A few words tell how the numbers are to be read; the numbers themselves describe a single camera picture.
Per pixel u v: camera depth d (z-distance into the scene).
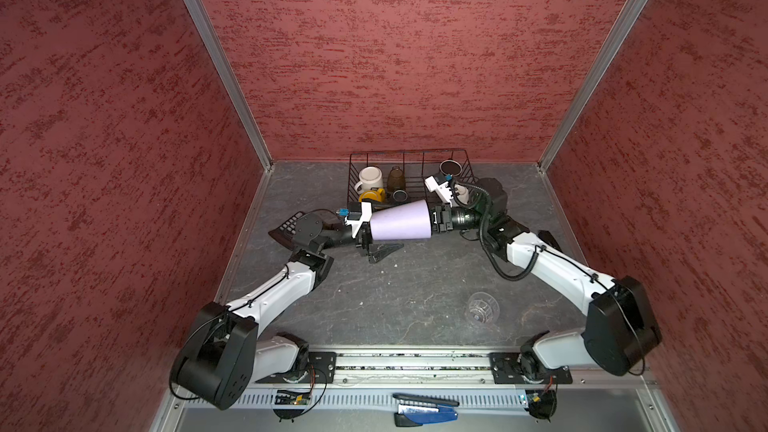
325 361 0.76
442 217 0.65
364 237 0.64
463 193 0.72
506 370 0.74
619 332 0.41
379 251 0.61
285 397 0.73
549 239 0.97
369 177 1.03
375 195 0.96
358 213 0.57
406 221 0.62
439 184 0.68
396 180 1.05
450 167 1.07
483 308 0.83
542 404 0.71
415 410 0.67
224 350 0.41
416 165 1.18
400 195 0.93
